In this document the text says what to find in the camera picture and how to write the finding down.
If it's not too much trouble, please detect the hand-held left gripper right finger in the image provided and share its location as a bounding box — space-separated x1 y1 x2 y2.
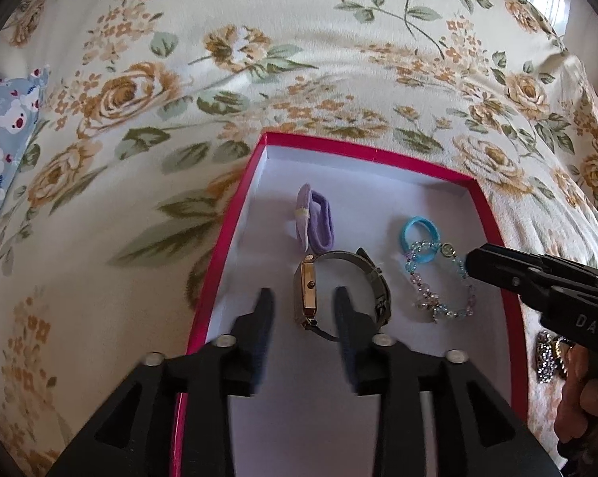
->
333 285 565 477

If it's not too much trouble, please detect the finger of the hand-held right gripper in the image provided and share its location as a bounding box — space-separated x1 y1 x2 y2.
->
465 243 553 305

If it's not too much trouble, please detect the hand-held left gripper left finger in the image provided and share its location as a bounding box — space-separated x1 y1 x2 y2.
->
45 285 280 477

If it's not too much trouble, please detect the rhinestone hair clip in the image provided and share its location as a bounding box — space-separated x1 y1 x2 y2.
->
534 330 573 386

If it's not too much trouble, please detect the gold wristwatch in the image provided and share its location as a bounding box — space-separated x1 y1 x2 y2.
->
293 247 393 343

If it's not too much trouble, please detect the clear beaded bracelet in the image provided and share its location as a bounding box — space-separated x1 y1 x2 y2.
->
404 240 476 324

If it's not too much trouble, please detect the red cardboard box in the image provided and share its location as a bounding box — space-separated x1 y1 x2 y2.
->
169 132 528 477

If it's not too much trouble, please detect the person's right hand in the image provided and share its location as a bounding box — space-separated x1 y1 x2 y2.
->
552 345 598 463

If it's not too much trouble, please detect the floral blanket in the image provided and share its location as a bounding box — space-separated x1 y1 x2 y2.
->
0 0 598 477

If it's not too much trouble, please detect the bright window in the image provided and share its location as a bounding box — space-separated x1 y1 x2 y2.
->
525 0 573 31

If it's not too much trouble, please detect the blue bear print pillow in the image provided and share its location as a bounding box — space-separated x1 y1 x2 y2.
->
0 64 51 279

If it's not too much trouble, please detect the blue hair tie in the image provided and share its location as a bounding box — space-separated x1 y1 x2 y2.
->
400 216 441 264

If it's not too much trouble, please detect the purple hair tie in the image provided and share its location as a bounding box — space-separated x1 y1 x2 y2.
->
295 183 336 252

